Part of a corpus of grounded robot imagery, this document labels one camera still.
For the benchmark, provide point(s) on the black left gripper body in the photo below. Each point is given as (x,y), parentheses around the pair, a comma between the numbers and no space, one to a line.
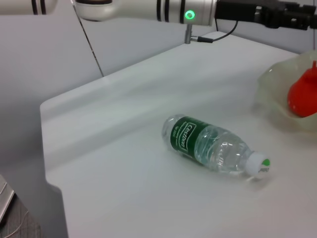
(235,11)

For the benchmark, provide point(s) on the red-orange toy orange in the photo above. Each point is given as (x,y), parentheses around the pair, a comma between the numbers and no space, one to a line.
(304,94)

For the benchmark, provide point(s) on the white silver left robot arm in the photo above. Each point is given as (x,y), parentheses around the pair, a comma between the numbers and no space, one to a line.
(148,8)

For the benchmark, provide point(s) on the clear green-label water bottle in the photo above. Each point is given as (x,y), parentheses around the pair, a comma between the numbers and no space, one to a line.
(210,146)

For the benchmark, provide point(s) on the translucent wavy glass fruit bowl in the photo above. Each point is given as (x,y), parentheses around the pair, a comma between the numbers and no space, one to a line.
(272,94)

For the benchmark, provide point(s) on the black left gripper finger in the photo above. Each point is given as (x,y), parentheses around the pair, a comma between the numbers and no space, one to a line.
(299,17)

